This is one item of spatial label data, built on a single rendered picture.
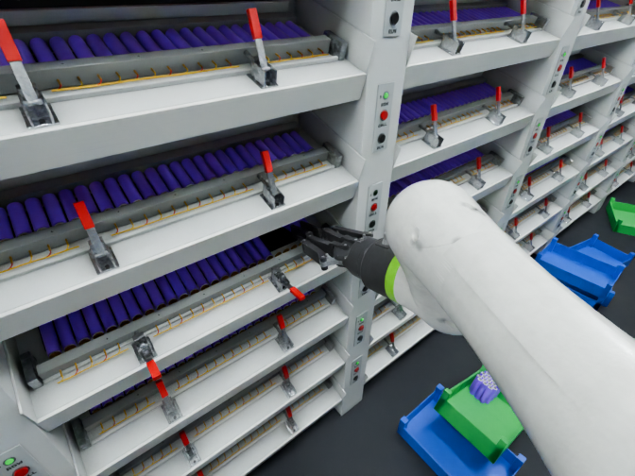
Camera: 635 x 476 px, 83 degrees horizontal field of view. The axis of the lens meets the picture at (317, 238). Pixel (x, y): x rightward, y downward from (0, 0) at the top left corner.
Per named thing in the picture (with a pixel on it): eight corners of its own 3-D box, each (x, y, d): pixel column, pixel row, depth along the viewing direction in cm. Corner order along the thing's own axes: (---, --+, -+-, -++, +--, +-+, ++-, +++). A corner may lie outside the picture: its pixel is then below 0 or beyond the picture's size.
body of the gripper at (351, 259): (393, 233, 61) (355, 221, 68) (357, 252, 57) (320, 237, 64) (395, 271, 64) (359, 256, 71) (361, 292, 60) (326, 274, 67)
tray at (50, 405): (348, 269, 84) (359, 244, 77) (47, 432, 54) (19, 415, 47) (300, 214, 93) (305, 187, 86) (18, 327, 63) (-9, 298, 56)
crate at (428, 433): (518, 470, 107) (526, 458, 103) (480, 520, 97) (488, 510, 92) (435, 396, 126) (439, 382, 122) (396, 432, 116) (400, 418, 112)
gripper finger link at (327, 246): (352, 263, 65) (348, 266, 65) (312, 248, 73) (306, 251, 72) (351, 243, 64) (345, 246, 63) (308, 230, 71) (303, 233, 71)
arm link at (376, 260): (386, 315, 56) (423, 290, 61) (382, 249, 51) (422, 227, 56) (359, 300, 60) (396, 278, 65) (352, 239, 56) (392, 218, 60)
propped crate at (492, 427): (474, 379, 132) (485, 363, 129) (529, 422, 119) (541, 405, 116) (433, 408, 111) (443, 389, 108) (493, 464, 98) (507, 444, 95)
